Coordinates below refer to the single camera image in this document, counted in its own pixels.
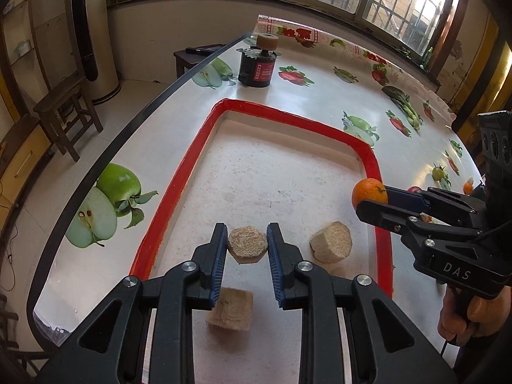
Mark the fruit-printed tablecloth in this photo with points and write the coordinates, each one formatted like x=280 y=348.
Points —
x=300 y=100

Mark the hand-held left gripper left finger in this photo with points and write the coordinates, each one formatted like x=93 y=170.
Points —
x=219 y=264

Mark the black jar with red label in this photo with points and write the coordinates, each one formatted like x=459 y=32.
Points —
x=256 y=70

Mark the green box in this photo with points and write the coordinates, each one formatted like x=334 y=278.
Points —
x=22 y=48

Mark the dark wooden side table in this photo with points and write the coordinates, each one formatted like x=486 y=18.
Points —
x=192 y=58

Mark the orange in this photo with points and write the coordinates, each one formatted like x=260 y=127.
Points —
x=468 y=187
x=368 y=192

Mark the wooden shelf cabinet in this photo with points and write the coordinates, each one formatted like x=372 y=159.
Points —
x=24 y=156

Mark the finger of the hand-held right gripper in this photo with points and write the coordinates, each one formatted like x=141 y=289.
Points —
x=384 y=214
x=404 y=198

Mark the standing air conditioner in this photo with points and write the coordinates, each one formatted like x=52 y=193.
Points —
x=102 y=48

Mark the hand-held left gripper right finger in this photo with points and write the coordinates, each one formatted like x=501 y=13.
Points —
x=276 y=264

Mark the red-rimmed white tray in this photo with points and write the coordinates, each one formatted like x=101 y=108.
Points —
x=192 y=160

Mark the wooden stool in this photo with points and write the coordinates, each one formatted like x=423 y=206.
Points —
x=56 y=102

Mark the dark wooden chair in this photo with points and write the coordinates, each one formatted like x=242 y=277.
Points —
x=16 y=352

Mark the person's right hand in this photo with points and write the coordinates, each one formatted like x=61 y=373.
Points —
x=486 y=312

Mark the hexagonal wood block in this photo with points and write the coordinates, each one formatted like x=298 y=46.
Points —
x=247 y=244

